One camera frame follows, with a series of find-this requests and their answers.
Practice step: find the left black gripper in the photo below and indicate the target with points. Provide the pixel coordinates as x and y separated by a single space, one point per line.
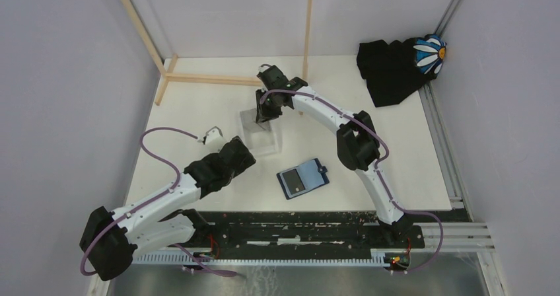
247 162

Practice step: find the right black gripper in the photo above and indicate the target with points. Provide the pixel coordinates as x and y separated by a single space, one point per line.
262 113

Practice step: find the silver credit card stack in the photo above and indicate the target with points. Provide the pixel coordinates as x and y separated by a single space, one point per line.
250 124

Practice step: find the clear plastic card box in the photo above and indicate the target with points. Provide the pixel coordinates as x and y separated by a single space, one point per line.
262 139

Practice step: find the black VIP credit card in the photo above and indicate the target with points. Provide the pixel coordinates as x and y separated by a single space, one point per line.
292 183

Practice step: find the blue leather card holder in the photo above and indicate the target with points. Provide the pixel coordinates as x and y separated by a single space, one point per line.
313 174

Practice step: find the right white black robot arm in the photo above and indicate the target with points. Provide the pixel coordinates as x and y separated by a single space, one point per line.
358 145

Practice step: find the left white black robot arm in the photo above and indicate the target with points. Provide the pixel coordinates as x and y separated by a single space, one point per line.
111 240

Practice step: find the black cloth with daisy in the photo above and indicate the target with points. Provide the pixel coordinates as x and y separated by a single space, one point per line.
393 71

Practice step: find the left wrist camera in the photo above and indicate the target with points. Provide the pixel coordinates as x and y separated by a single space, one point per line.
213 138

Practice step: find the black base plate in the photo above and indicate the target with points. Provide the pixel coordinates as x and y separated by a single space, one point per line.
310 235

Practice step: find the wooden frame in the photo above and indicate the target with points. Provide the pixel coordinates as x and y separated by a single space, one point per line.
227 80

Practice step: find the white slotted cable duct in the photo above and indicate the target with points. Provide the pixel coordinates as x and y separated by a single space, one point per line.
180 258

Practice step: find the aluminium rail frame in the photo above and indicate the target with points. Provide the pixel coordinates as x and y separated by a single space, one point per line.
456 236

